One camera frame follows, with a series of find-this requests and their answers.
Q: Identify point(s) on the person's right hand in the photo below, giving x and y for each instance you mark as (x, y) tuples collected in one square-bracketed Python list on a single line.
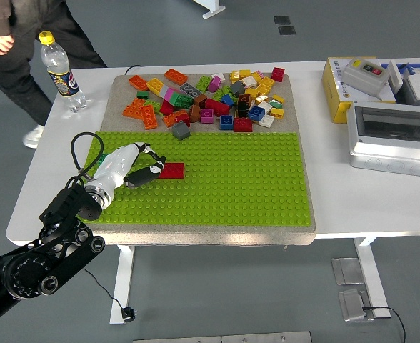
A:
[(0, 43)]

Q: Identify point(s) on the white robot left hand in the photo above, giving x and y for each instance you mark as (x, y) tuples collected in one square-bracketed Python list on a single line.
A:
[(115, 164)]

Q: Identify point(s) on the red two-by-four building brick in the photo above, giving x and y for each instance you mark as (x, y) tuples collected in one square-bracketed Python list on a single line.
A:
[(174, 170)]

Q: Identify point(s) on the multicoloured brick stack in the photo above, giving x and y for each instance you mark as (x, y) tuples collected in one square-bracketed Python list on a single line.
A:
[(181, 100)]

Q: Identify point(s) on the black building brick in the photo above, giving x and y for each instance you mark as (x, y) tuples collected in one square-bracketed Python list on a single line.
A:
[(243, 110)]

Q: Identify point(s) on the brown building brick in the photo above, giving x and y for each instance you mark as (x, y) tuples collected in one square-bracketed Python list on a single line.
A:
[(244, 98), (194, 113), (200, 99)]

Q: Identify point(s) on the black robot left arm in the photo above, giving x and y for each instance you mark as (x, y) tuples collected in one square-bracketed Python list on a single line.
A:
[(28, 278)]

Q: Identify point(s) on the orange building brick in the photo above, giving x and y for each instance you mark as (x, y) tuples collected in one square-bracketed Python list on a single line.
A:
[(149, 117), (176, 76), (170, 119), (138, 83), (134, 108)]

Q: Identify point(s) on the lime building brick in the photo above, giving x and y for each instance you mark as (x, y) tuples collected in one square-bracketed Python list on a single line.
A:
[(221, 92), (203, 83), (154, 105)]

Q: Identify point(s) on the grey sloped building brick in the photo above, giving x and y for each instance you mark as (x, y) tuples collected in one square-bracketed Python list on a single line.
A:
[(180, 131)]

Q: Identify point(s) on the small green building brick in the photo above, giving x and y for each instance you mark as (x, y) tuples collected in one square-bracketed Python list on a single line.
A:
[(143, 95)]

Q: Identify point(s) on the yellow two-by-four building brick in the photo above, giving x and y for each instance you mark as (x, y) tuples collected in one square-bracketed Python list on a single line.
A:
[(155, 86)]

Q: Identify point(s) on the magenta two-by-two building brick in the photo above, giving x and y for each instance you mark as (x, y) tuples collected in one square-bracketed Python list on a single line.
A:
[(206, 116)]

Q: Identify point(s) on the grey two-by-four building brick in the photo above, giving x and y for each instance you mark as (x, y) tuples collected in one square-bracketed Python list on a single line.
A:
[(190, 89)]

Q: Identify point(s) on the red long building brick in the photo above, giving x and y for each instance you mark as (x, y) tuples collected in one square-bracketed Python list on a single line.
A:
[(217, 107)]

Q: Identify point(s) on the green studded baseplate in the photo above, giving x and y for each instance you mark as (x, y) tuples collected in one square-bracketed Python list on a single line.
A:
[(231, 178)]

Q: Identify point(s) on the dark red building brick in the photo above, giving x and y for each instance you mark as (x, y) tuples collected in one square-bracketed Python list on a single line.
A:
[(243, 125)]

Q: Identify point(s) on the small pink building brick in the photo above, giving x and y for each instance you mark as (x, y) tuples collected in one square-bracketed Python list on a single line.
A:
[(260, 73)]

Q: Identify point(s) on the green and white building brick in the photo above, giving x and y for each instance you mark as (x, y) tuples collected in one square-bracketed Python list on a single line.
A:
[(275, 104)]

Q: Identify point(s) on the red two-by-two building brick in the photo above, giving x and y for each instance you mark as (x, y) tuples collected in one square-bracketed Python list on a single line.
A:
[(278, 74)]

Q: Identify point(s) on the person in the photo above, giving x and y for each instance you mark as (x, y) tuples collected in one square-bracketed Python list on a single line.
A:
[(35, 35)]

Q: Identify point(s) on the clear plastic bottle yellow cap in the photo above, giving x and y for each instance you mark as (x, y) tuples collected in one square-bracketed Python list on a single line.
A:
[(60, 76)]

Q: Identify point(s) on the white table leg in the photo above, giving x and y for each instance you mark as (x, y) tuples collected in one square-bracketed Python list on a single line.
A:
[(370, 271), (122, 282)]

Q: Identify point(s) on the white furniture foot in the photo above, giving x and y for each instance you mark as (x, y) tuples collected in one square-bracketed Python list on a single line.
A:
[(211, 9)]

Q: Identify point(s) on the long metal floor strip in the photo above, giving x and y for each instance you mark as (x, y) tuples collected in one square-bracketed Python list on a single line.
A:
[(222, 337)]

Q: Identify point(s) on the black floor outlet cover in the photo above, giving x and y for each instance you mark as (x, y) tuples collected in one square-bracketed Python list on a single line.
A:
[(282, 20), (287, 30)]

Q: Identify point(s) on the yellow cardboard box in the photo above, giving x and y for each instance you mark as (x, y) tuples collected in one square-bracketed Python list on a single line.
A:
[(333, 89)]

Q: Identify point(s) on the metal floor plate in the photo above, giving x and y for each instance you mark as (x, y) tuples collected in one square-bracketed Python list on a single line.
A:
[(347, 271), (353, 305)]

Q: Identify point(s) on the grey push-button switch box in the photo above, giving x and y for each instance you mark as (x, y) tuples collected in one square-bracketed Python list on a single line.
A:
[(360, 76)]

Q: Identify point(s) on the white enclosure with dark window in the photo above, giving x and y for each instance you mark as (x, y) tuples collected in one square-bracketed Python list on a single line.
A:
[(392, 157)]

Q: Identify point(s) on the white switch panel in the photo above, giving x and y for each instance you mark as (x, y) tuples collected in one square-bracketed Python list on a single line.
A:
[(395, 75)]

